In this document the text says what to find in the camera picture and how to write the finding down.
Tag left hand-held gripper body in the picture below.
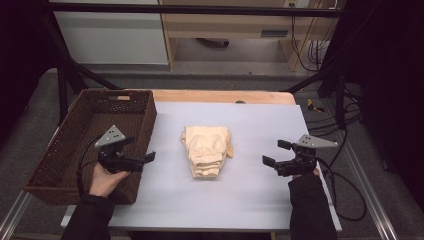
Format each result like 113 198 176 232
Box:
94 124 146 175

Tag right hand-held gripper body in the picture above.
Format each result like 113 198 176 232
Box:
273 134 339 178

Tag brown woven basket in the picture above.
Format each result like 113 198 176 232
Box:
23 88 158 206

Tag cream cloth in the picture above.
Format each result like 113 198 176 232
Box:
180 125 234 180

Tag person's right hand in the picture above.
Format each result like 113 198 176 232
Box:
292 167 322 181

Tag person's left hand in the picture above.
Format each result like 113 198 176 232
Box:
88 162 132 199

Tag white table mat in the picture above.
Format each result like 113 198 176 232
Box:
60 101 343 233

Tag yellow and black object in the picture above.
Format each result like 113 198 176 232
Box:
306 98 326 113

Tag black metal stand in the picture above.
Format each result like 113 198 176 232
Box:
283 59 348 131
39 6 123 127

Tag white cabinet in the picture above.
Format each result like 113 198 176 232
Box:
49 0 169 66

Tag light wooden desk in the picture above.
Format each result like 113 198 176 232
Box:
158 0 341 73

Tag black horizontal bar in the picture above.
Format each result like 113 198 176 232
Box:
49 2 344 18

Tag left hand-held gripper cable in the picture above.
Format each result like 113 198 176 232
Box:
76 135 101 197

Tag hand-held gripper cable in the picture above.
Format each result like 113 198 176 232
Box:
316 156 368 223
76 135 101 197

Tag black floor cables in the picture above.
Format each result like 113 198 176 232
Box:
304 96 364 133

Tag aluminium frame rail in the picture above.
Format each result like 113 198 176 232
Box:
339 133 398 240
0 191 34 240

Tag right hand-held gripper cable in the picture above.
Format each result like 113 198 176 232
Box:
316 156 368 223

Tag black hanging cables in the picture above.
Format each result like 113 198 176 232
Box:
290 14 331 73

